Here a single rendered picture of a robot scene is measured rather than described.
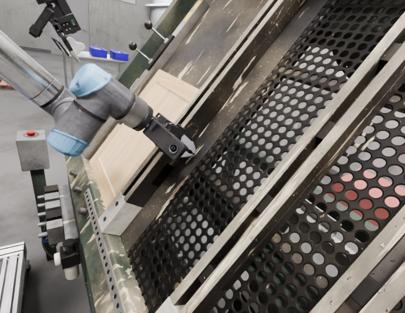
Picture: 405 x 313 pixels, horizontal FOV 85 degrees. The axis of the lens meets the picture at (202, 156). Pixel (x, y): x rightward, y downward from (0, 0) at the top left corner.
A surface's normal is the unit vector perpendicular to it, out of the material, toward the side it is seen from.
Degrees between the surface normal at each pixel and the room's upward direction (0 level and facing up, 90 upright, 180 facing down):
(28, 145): 90
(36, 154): 90
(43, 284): 0
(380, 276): 56
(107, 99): 89
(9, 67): 93
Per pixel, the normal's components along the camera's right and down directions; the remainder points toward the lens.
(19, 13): 0.50, 0.48
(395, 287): -0.58, -0.40
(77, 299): 0.19, -0.87
